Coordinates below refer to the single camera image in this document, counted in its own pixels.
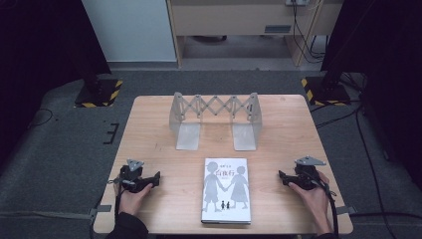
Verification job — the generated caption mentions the hand-held gripper cable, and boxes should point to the hand-held gripper cable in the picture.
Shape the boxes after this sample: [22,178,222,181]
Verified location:
[307,177,340,239]
[106,177,129,221]

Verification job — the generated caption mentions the black curtain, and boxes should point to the black curtain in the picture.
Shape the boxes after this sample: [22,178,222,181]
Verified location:
[319,0,422,192]
[0,0,112,168]

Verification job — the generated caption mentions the white panel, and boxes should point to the white panel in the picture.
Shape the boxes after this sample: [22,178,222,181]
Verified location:
[81,0,177,63]

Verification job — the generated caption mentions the person's right hand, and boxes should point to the person's right hand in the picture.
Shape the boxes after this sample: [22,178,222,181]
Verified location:
[288,170,334,235]

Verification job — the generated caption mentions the person's left hand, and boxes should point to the person's left hand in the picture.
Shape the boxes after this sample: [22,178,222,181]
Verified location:
[113,182,154,217]

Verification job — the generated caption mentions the expandable metal book rack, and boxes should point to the expandable metal book rack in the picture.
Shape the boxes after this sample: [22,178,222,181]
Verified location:
[168,92,264,152]

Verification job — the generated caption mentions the hanging black cables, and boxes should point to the hanging black cables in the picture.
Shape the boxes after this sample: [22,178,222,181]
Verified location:
[291,0,329,65]

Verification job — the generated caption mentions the looped black floor cable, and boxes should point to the looped black floor cable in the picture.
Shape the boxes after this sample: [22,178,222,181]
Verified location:
[27,108,55,129]

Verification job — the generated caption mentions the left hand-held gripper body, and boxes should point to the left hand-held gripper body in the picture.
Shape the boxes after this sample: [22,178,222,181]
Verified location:
[118,158,153,194]

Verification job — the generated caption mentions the black yellow striped stand base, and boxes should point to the black yellow striped stand base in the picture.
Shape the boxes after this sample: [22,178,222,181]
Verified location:
[301,76,351,108]
[74,78,124,109]

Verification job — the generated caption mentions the grey tape strip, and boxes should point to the grey tape strip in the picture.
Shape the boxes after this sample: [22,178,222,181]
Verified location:
[332,205,358,216]
[89,204,112,218]

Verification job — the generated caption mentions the right hand-held gripper cable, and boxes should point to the right hand-held gripper cable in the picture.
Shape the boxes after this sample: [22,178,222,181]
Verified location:
[307,177,340,239]

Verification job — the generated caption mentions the left hand-held gripper cable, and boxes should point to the left hand-held gripper cable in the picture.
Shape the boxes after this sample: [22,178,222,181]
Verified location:
[106,177,129,221]

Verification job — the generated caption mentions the thin black floor cable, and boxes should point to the thin black floor cable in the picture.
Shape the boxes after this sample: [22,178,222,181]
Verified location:
[354,106,387,215]

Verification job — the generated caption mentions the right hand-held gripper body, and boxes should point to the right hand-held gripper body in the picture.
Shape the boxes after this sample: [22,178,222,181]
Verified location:
[293,155,327,192]

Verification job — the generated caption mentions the light wooden desk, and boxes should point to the light wooden desk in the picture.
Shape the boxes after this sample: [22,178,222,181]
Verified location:
[165,0,344,69]

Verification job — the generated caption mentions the white book with grey figures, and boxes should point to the white book with grey figures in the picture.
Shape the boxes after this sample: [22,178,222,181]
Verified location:
[200,157,253,225]

